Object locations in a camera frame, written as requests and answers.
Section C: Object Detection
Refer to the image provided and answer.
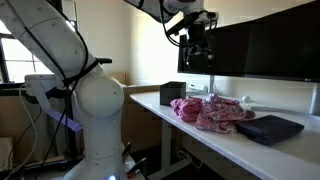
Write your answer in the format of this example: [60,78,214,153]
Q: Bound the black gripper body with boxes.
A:
[184,22,217,74]

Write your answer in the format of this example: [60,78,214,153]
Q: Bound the pink floral patterned cloth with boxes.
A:
[195,93,256,135]

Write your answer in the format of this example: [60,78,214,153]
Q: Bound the dark grey fabric box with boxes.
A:
[159,81,187,107]

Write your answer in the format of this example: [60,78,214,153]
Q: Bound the plain pink cloth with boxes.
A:
[169,96,204,123]

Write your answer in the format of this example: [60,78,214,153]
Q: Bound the dark folded cloth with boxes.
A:
[235,114,305,146]

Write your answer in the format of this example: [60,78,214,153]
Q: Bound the black computer monitor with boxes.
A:
[177,19,249,76]
[244,0,320,84]

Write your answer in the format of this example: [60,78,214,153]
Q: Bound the silver monitor stand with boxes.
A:
[249,83,320,118]
[208,74,216,95]

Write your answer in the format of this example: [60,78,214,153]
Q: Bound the brown wooden cabinet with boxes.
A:
[120,84,165,154]

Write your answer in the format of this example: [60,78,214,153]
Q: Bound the white desk leg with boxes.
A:
[146,119,191,180]

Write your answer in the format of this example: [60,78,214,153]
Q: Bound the black red clamps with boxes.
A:
[121,141,150,179]

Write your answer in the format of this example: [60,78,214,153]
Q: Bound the purple metal bar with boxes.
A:
[44,107,83,133]

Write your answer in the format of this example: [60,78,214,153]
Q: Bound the black vertical pole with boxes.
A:
[63,93,77,159]

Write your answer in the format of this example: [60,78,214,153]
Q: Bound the white device on stand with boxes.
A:
[24,73,64,98]

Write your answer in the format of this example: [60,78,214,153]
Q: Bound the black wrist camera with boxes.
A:
[166,10,220,36]

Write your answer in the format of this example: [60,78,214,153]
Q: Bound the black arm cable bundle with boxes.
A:
[19,0,101,180]

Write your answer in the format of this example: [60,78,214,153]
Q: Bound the window with dark frame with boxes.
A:
[0,18,81,88]

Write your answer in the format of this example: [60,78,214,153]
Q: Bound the white hanging cable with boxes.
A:
[2,84,40,180]

